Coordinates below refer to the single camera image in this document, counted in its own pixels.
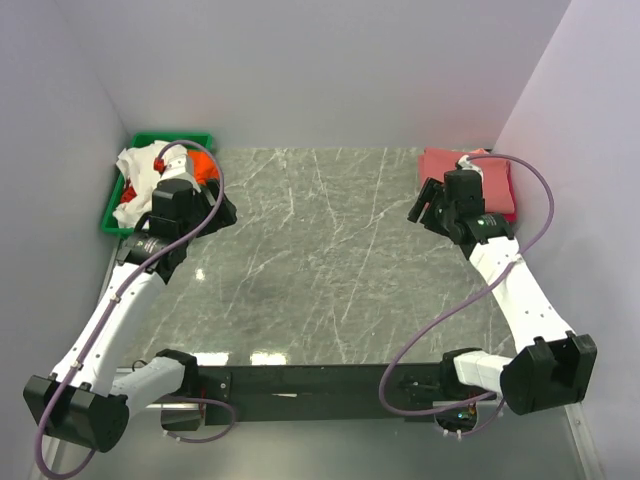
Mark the white printed t-shirt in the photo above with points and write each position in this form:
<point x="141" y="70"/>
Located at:
<point x="145" y="180"/>

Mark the orange t-shirt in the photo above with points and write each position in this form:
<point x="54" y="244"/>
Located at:
<point x="204" y="169"/>

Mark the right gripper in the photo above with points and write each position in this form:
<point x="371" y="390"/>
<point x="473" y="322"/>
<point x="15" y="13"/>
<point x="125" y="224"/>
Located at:
<point x="430" y="190"/>

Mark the black base beam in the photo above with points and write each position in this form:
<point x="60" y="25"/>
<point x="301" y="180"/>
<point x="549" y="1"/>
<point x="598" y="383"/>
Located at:
<point x="329" y="392"/>

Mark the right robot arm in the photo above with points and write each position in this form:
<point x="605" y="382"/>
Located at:
<point x="553" y="365"/>

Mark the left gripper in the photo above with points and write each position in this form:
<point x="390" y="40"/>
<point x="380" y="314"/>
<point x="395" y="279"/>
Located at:
<point x="224" y="217"/>

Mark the folded pink t-shirt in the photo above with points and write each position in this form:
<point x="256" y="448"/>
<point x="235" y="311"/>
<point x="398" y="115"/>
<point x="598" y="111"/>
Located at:
<point x="497" y="188"/>

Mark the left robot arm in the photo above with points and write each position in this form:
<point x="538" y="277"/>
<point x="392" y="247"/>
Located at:
<point x="82" y="401"/>

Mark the green plastic tray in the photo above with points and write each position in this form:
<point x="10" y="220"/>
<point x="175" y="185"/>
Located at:
<point x="141" y="139"/>

